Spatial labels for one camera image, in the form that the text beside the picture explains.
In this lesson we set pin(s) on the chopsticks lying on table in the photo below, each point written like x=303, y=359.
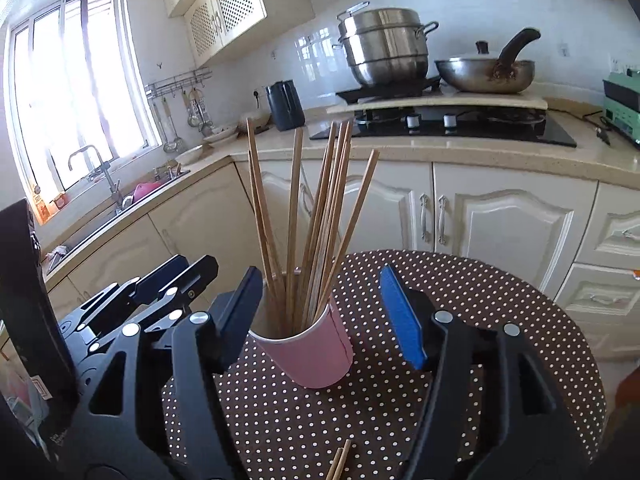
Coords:
x=344, y=457

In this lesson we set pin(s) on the pink basin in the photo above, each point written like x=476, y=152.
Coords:
x=146, y=191

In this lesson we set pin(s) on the wall socket with plug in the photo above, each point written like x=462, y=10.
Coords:
x=256, y=97

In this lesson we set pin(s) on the beige bowl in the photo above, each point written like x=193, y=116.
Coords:
x=256, y=120

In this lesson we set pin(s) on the bunch of wooden chopsticks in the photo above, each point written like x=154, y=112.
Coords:
x=312, y=280

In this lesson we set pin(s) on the dark blue kettle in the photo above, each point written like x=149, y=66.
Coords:
x=286, y=107

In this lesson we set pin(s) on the metal spatula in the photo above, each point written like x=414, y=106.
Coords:
x=206, y=127

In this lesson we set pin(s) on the beige kitchen countertop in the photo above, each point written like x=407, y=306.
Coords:
x=450, y=152

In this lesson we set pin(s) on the pink cup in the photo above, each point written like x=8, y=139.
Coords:
x=310, y=355

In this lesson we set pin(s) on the white bowl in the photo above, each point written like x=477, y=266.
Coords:
x=190, y=156

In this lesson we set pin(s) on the polka dot round table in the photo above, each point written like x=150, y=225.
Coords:
x=475, y=300

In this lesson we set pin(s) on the green countertop appliance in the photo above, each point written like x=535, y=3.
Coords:
x=625, y=105

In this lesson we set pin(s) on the white wall socket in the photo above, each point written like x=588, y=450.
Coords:
x=622, y=65

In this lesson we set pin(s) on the metal wall rack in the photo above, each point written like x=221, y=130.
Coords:
x=177, y=82

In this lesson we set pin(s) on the black glass gas stove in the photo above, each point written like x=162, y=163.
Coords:
x=500, y=132

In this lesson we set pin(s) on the metal spoon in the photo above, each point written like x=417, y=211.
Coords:
x=194, y=120

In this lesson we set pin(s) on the kitchen window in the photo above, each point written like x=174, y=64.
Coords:
x=75, y=85

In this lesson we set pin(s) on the pink cloth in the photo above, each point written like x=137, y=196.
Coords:
x=56, y=253

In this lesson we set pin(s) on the metal ladle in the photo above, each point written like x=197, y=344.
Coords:
x=172, y=146

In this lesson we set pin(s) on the steel kitchen sink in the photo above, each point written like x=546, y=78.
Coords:
x=100, y=220

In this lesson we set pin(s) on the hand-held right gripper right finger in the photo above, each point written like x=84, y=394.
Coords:
x=400, y=310

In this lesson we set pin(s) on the single wooden chopstick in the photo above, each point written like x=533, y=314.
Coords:
x=334, y=465

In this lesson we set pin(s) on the stack of plates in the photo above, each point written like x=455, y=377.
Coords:
x=220, y=132

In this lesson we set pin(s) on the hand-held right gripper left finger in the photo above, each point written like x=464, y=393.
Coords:
x=242, y=310

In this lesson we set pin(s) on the stainless steel steamer pot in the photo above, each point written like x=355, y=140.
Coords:
x=390, y=55

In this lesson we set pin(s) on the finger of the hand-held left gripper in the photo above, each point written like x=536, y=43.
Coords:
x=200, y=272
x=162, y=275

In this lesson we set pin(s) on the metal faucet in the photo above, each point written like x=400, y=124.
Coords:
x=107, y=175

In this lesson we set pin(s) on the cream base cabinets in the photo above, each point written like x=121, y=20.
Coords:
x=500, y=220

